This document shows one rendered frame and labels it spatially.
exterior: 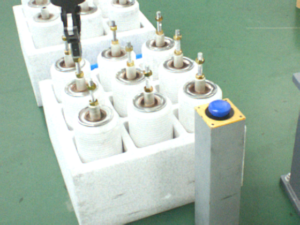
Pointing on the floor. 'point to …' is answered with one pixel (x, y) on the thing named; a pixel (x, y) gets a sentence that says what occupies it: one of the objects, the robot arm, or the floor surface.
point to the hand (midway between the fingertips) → (76, 47)
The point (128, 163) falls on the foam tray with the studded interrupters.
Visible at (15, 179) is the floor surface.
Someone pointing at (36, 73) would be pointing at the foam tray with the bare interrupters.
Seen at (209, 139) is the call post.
